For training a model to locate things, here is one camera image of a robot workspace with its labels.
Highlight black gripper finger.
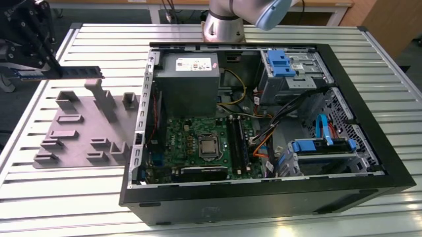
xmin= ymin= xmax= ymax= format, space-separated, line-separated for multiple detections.
xmin=0 ymin=40 xmax=45 ymax=72
xmin=19 ymin=0 xmax=65 ymax=80

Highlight green RAM stick black chips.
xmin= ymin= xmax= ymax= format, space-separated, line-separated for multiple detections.
xmin=13 ymin=65 xmax=106 ymax=81

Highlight white chair base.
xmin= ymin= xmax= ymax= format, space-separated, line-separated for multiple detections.
xmin=0 ymin=73 xmax=17 ymax=93

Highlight grey parts rack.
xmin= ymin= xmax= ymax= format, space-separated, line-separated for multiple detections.
xmin=33 ymin=79 xmax=142 ymax=171

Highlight grey power supply unit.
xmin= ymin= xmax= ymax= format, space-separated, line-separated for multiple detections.
xmin=156 ymin=53 xmax=221 ymax=118

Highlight green motherboard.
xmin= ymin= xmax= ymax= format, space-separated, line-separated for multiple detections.
xmin=164 ymin=116 xmax=266 ymax=183

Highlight silver CPU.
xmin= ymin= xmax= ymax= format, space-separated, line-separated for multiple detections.
xmin=200 ymin=140 xmax=218 ymax=155

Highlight black graphics card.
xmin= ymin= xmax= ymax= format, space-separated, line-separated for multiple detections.
xmin=172 ymin=165 xmax=229 ymax=184

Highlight silver drive cage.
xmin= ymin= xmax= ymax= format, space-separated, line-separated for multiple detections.
xmin=260 ymin=48 xmax=335 ymax=105

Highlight blue disk carrier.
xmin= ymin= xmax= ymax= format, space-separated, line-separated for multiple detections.
xmin=292 ymin=139 xmax=359 ymax=156

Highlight black PC case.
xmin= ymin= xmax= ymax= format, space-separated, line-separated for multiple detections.
xmin=118 ymin=41 xmax=417 ymax=227

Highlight white framed desk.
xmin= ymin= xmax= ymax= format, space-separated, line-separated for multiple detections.
xmin=290 ymin=0 xmax=356 ymax=27

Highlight wooden cabinet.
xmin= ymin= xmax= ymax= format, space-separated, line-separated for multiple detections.
xmin=343 ymin=0 xmax=422 ymax=60

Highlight black cable with metal plug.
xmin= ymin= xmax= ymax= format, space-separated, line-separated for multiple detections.
xmin=160 ymin=0 xmax=177 ymax=23

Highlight yellow power wires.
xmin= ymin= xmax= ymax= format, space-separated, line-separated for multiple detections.
xmin=217 ymin=69 xmax=248 ymax=107

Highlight CPU socket with metal frame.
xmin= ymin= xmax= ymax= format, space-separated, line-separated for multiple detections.
xmin=197 ymin=133 xmax=222 ymax=162

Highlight blue optical drive bracket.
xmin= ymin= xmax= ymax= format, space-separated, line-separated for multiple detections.
xmin=268 ymin=50 xmax=297 ymax=78

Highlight black cable bundle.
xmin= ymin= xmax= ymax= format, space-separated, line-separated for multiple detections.
xmin=253 ymin=87 xmax=331 ymax=144

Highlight orange data wire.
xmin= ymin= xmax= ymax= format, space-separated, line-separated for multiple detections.
xmin=253 ymin=142 xmax=276 ymax=159

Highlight blue flat data wire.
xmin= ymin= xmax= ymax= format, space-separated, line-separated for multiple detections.
xmin=316 ymin=114 xmax=335 ymax=146

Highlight silver disk bay frame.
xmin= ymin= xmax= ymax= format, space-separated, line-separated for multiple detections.
xmin=277 ymin=138 xmax=387 ymax=179

